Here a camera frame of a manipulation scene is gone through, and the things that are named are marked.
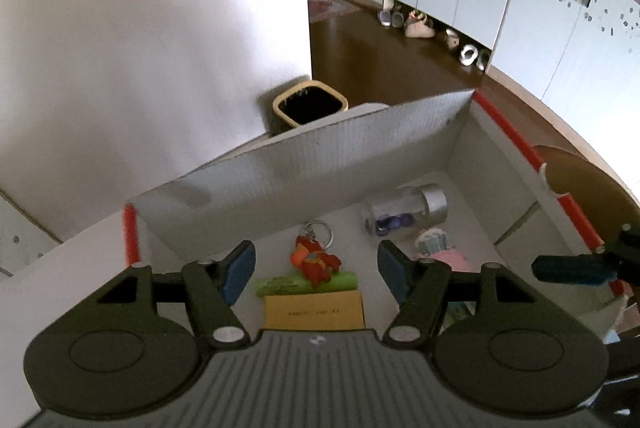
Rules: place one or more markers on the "wooden chair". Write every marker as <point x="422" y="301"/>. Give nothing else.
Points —
<point x="585" y="178"/>

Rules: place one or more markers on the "white cabinet with stickers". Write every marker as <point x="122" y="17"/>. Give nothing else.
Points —
<point x="575" y="38"/>

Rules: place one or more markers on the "yellow trash bin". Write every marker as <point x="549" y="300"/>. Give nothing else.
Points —
<point x="310" y="106"/>

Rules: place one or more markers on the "red patterned rug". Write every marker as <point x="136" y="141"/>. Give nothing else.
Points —
<point x="330" y="7"/>

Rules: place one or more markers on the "glass jar with silver lid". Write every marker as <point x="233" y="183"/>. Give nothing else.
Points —
<point x="430" y="203"/>

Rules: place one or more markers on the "pink soft toy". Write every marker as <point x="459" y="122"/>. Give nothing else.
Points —
<point x="452" y="260"/>

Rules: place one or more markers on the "green packet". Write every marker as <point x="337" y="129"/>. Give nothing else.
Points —
<point x="342" y="283"/>

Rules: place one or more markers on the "yellow paper envelope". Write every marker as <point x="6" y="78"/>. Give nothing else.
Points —
<point x="310" y="308"/>

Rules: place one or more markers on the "row of shoes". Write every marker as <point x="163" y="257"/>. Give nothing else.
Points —
<point x="430" y="33"/>

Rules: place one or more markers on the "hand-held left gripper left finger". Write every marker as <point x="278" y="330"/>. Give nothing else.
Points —
<point x="240" y="273"/>

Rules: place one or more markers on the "teal egg-shaped sharpener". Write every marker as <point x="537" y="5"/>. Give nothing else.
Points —
<point x="431" y="240"/>

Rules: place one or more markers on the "white cardboard box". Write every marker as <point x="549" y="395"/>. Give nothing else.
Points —
<point x="325" y="158"/>

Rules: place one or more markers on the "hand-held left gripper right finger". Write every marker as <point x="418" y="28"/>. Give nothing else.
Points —
<point x="392" y="273"/>

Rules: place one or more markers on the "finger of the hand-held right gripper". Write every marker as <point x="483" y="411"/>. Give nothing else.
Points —
<point x="565" y="269"/>

